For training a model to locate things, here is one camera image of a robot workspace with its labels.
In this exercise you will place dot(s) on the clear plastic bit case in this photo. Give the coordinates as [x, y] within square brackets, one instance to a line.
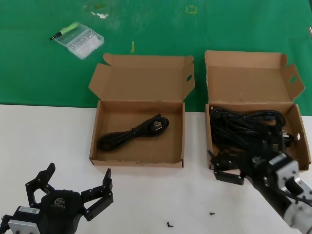
[83, 46]

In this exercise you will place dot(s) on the green felt mat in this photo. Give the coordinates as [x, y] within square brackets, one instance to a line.
[36, 73]

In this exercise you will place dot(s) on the white paper scrap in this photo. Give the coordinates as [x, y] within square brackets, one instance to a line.
[101, 15]

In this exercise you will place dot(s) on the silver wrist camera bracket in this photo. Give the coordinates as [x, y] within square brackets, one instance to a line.
[286, 168]
[23, 226]

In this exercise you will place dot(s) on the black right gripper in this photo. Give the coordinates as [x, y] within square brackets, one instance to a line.
[258, 168]

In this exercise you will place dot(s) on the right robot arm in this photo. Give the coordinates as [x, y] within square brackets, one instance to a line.
[299, 212]

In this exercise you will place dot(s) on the open brown cardboard box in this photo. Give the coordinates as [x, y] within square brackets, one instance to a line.
[243, 73]
[136, 80]

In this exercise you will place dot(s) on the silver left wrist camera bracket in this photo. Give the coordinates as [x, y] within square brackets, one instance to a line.
[23, 226]

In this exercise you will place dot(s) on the yellow-green plastic strip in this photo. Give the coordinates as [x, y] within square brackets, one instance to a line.
[132, 46]

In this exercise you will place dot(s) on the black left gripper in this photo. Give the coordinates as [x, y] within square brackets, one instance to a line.
[61, 209]

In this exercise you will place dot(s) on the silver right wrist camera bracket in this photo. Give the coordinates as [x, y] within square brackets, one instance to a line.
[286, 168]

